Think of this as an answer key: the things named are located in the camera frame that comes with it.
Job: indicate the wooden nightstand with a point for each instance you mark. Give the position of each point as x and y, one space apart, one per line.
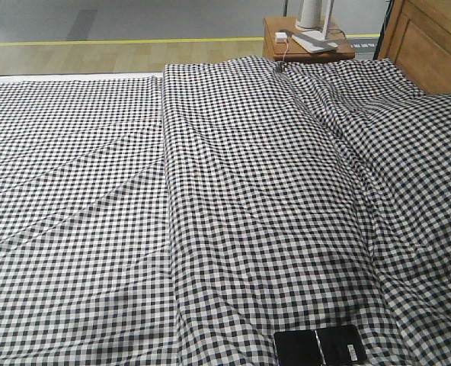
292 52

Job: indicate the black smartphone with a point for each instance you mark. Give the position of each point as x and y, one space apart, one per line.
336 345

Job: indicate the white power adapter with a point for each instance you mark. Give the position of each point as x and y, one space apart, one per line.
281 37

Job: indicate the black white checkered bedsheet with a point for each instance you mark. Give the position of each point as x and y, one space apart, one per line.
84 255

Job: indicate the wooden headboard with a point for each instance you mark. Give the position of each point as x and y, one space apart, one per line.
417 40

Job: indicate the white desk lamp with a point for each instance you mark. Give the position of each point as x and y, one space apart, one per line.
313 36

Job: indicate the black white checkered duvet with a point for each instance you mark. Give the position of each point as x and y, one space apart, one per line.
307 197

